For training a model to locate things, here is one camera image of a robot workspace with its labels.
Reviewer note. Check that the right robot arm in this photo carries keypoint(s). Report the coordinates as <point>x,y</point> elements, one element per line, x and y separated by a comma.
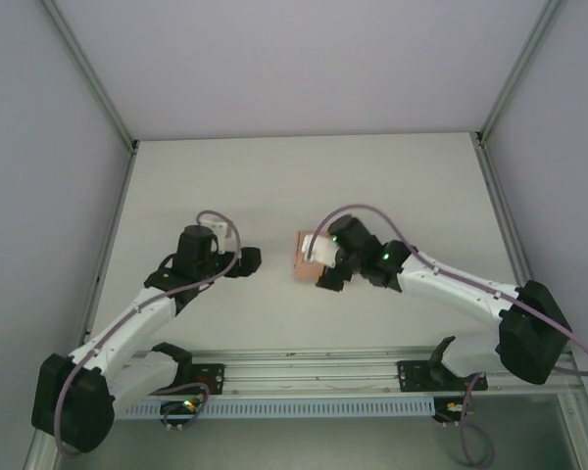
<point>451,289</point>

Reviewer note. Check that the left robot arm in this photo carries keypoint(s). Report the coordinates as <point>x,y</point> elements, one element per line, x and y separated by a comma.
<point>132,318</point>

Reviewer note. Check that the connector board with green light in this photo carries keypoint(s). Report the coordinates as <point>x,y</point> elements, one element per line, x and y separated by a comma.
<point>186,405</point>

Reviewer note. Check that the connector board with orange plug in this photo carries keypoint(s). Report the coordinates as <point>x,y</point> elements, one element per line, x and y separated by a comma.
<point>451,407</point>

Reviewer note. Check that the grey metal panel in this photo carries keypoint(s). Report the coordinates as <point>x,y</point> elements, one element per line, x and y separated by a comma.
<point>299,445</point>

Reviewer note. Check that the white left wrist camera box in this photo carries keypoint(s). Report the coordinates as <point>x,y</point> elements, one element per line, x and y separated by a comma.
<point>220,230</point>

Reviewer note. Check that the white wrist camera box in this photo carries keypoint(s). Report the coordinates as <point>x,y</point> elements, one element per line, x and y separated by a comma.
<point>220,230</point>
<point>323,252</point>

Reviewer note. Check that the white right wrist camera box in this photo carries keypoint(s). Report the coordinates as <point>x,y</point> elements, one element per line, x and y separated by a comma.
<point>323,252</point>

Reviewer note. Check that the aluminium table side rail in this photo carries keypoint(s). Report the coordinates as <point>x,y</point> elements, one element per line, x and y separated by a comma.
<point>502,210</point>
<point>110,235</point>

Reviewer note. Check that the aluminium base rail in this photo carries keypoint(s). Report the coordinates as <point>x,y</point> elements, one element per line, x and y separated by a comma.
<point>299,372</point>

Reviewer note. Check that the aluminium frame post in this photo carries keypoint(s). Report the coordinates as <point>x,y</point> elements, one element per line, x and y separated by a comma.
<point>519,63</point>
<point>93,73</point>

